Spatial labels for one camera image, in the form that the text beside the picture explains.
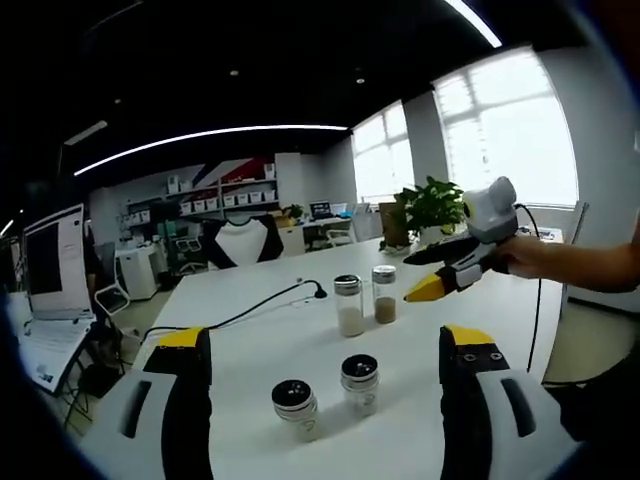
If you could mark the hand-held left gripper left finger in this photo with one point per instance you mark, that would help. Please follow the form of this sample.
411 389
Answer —
150 425

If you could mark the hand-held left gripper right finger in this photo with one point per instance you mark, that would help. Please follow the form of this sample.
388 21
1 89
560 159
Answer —
490 430

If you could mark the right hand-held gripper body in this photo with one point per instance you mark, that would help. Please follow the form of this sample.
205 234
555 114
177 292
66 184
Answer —
492 215

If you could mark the large seasoning bottle brown contents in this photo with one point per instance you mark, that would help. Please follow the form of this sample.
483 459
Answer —
385 307

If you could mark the large seasoning bottle white contents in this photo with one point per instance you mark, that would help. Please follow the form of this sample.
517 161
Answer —
350 320

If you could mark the small glass seasoning bottle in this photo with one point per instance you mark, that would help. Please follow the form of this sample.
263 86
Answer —
360 385
296 405

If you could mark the person's right hand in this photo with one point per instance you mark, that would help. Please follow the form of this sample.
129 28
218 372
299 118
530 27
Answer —
530 257

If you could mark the potted plant in white pot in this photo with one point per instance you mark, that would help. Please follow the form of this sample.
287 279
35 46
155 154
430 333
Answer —
432 210

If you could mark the brown paper bag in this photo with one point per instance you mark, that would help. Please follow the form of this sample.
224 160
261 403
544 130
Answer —
387 222

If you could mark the black laptop stand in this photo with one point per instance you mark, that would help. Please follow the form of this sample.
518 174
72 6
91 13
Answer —
95 380

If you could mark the wide window with white blinds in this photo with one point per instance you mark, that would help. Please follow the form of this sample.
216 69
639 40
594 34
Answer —
505 130

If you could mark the person's dark trousers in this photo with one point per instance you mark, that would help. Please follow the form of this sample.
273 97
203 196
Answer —
595 405

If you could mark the open laptop blue screen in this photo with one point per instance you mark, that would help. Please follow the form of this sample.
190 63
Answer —
340 209

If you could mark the dark desktop monitor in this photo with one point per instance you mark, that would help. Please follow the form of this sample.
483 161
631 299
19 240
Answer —
320 209

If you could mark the white low cabinet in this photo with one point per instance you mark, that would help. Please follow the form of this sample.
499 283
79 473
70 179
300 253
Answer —
291 241

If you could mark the white air purifier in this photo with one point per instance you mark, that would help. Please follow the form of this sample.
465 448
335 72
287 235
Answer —
137 274

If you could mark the small potted plant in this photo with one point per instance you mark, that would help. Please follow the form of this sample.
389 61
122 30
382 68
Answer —
295 211

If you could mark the cardboard box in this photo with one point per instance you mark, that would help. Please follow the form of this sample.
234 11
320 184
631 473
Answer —
285 221

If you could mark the silver laptop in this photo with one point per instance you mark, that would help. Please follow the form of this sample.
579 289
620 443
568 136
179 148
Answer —
50 260

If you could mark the long ceiling light strip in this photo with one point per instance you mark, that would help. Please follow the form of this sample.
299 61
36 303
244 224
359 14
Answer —
210 137
475 22

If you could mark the chair with black white shirt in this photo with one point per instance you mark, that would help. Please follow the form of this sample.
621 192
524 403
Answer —
242 242

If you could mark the wall shelf with white bins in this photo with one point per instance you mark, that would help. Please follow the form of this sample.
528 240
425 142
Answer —
225 197

